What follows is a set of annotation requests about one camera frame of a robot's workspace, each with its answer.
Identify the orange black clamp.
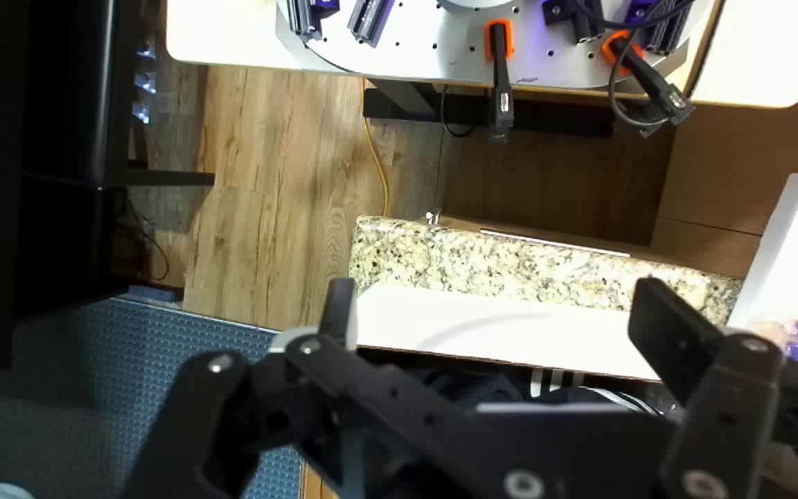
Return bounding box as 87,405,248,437
598,27,697,139
483,16,519,141

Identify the white cardboard box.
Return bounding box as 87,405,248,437
730,171,798,335

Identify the round white base plate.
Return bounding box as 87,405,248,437
273,0,699,95

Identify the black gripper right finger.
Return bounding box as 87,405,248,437
626,274,798,499

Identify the thin yellow cable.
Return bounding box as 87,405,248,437
364,120,395,222

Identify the white table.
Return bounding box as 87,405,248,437
165,0,798,112

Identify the black equipment rack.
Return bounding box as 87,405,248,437
0,0,216,382

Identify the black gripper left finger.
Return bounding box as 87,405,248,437
120,274,559,499

